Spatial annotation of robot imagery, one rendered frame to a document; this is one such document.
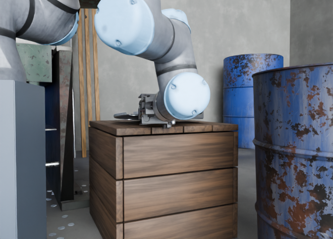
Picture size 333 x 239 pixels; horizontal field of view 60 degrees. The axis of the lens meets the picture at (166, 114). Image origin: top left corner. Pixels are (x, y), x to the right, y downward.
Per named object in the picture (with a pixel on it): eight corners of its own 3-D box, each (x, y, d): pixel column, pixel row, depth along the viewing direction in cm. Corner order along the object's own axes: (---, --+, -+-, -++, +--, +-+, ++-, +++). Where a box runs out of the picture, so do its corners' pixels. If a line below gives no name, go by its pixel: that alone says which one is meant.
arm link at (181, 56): (169, -6, 45) (182, 63, 44) (193, 15, 55) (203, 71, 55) (127, 11, 48) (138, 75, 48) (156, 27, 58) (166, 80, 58)
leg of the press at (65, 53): (90, 207, 116) (88, -21, 113) (60, 211, 111) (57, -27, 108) (58, 165, 197) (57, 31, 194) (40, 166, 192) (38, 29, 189)
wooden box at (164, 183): (238, 237, 89) (239, 124, 87) (116, 266, 73) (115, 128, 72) (179, 199, 125) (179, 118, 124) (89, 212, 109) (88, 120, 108)
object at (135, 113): (217, 118, 98) (217, 115, 98) (172, 111, 74) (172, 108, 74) (149, 121, 114) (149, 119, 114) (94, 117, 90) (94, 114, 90)
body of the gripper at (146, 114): (138, 95, 73) (145, 87, 61) (171, 96, 75) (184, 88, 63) (138, 126, 72) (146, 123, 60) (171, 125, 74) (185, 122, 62)
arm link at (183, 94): (208, 63, 48) (217, 113, 48) (188, 77, 59) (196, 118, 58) (163, 69, 46) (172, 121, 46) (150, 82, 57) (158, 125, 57)
